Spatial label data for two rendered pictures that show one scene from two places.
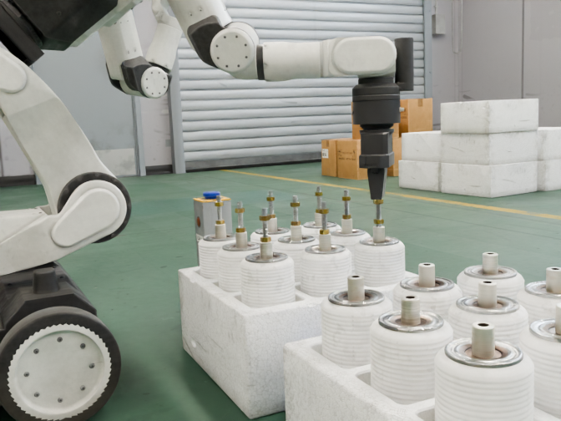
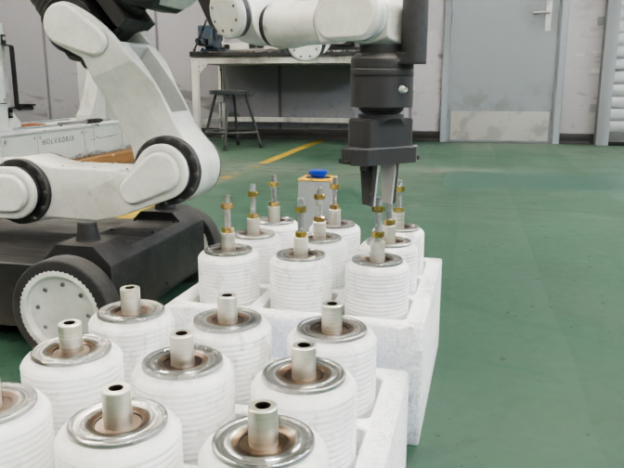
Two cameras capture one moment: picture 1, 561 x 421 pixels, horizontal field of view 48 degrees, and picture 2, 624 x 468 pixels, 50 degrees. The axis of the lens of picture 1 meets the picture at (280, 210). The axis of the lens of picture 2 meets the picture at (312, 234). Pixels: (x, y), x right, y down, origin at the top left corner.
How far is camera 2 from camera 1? 0.82 m
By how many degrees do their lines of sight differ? 39
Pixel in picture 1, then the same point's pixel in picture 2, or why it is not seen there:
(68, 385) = not seen: hidden behind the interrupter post
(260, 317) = (180, 311)
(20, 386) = (33, 316)
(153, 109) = (580, 68)
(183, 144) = (610, 110)
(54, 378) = (58, 318)
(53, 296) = (77, 245)
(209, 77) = not seen: outside the picture
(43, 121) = (124, 84)
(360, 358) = not seen: hidden behind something
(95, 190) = (156, 154)
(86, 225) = (147, 186)
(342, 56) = (321, 17)
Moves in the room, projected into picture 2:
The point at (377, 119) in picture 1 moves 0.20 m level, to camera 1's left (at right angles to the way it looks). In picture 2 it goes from (360, 101) to (254, 99)
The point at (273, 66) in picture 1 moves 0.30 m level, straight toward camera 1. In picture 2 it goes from (271, 30) to (99, 15)
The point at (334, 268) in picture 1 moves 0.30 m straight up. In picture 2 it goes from (287, 279) to (285, 70)
